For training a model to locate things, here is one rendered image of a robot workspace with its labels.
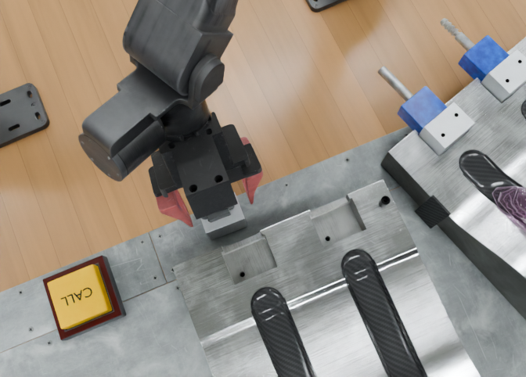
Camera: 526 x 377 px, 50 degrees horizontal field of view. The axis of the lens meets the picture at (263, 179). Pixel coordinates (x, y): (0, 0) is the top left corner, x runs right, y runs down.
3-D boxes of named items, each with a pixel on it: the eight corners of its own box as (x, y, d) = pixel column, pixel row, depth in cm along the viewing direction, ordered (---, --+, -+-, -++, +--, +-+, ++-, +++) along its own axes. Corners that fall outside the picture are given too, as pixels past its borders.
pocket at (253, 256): (221, 251, 67) (218, 246, 63) (263, 234, 67) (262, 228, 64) (236, 287, 66) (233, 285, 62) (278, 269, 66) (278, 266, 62)
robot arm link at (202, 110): (178, 159, 56) (153, 105, 51) (141, 141, 59) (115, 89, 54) (222, 116, 59) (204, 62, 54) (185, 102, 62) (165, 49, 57)
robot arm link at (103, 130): (138, 202, 54) (131, 138, 43) (74, 149, 55) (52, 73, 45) (217, 128, 59) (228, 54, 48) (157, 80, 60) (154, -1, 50)
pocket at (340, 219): (305, 217, 68) (307, 210, 64) (346, 199, 68) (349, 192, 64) (321, 251, 66) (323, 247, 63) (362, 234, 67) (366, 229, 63)
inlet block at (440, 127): (363, 89, 74) (369, 71, 69) (390, 66, 75) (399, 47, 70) (433, 162, 71) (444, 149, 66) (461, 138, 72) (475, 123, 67)
